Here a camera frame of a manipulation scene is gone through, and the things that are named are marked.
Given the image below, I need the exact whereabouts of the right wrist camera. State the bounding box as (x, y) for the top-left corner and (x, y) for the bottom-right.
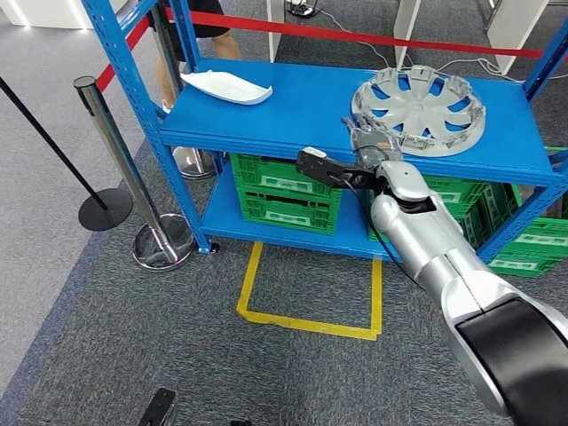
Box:
(296, 146), (383, 193)

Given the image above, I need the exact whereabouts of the chrome stanchion post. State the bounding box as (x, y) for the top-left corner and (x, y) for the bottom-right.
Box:
(148, 4), (216, 180)
(73, 75), (196, 272)

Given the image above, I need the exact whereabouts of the power strip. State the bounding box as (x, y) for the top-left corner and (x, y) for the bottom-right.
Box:
(286, 0), (320, 19)

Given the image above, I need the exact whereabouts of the white table leg panel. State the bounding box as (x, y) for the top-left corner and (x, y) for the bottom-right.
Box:
(486, 0), (549, 75)
(266, 0), (286, 63)
(393, 0), (422, 68)

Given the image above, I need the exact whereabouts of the yellow floor tape square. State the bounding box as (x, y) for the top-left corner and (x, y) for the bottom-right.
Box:
(236, 241), (383, 343)

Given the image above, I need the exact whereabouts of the white low plinth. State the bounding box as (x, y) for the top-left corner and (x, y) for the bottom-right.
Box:
(0, 0), (129, 30)

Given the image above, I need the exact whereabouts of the steel table frame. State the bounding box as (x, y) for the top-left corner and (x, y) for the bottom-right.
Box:
(484, 0), (505, 30)

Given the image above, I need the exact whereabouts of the silver wheel hubcap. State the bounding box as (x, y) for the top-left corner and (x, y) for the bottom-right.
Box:
(350, 64), (487, 159)

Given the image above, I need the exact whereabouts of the white curved plastic part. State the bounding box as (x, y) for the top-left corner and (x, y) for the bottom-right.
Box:
(180, 69), (274, 107)

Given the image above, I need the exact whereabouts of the white cable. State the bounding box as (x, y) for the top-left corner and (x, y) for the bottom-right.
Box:
(317, 8), (391, 68)
(437, 57), (533, 83)

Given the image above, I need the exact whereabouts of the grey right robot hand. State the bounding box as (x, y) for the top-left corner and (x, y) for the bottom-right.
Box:
(342, 115), (403, 171)

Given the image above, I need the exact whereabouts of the person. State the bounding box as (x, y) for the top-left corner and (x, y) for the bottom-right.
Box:
(151, 0), (242, 113)

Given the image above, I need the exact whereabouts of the blue metal shelf rack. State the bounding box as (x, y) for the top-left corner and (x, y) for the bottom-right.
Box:
(80, 0), (568, 279)

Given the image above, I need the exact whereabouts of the red barrier belt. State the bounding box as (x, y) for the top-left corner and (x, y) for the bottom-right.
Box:
(164, 6), (568, 63)
(95, 16), (152, 93)

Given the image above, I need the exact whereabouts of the black stanchion post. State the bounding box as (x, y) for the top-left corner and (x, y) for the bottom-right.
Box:
(0, 75), (134, 233)

